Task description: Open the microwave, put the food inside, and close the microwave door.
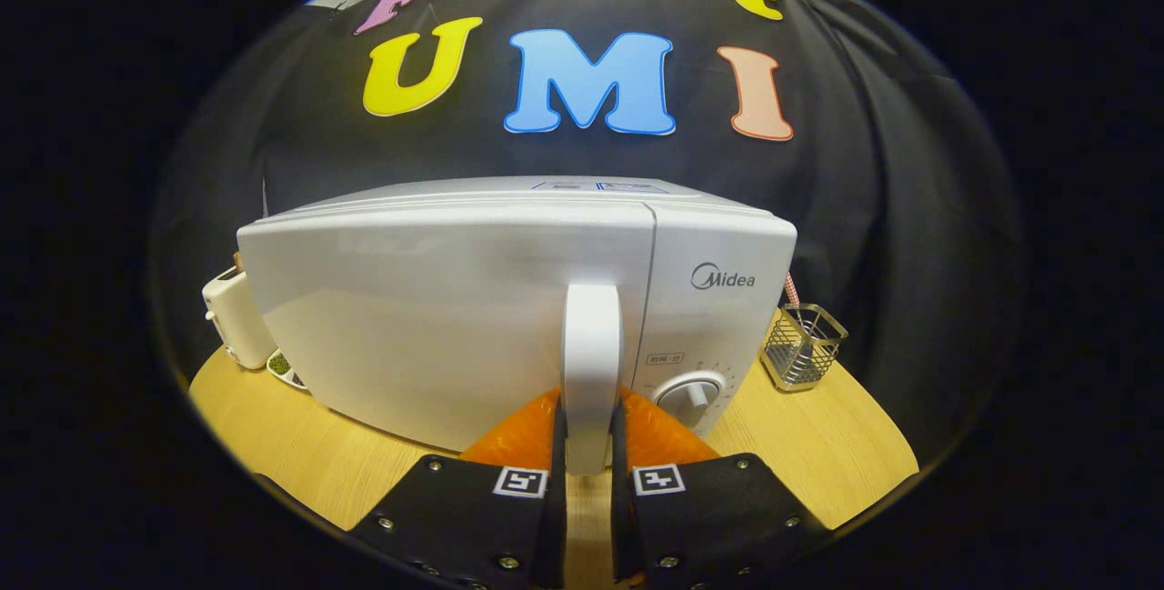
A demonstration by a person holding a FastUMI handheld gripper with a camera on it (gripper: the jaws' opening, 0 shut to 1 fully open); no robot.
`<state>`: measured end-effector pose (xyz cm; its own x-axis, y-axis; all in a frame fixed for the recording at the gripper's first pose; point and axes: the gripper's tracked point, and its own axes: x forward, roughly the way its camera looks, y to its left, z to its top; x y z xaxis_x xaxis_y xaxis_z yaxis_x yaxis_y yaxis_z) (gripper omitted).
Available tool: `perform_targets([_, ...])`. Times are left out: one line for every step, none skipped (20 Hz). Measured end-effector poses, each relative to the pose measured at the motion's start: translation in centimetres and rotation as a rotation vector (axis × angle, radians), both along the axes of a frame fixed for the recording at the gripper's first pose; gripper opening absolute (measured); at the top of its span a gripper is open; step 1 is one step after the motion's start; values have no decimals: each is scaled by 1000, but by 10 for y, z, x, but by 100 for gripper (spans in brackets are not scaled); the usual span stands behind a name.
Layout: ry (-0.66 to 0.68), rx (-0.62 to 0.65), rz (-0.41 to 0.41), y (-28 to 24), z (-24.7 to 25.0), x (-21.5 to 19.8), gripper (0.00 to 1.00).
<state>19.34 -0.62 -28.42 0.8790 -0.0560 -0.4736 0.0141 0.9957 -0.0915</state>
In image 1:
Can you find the white microwave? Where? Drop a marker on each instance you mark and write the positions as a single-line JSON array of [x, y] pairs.
[[436, 317]]

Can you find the small dish of green food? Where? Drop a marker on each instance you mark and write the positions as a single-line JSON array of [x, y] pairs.
[[284, 367]]

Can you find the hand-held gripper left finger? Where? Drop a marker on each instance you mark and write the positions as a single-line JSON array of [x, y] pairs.
[[455, 517]]

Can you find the pink striped straw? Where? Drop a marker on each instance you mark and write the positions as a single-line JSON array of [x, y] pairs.
[[792, 290]]

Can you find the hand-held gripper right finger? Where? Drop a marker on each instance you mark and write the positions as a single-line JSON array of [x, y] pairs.
[[718, 517]]

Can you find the cream toaster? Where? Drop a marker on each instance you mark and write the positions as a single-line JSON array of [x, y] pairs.
[[238, 322]]

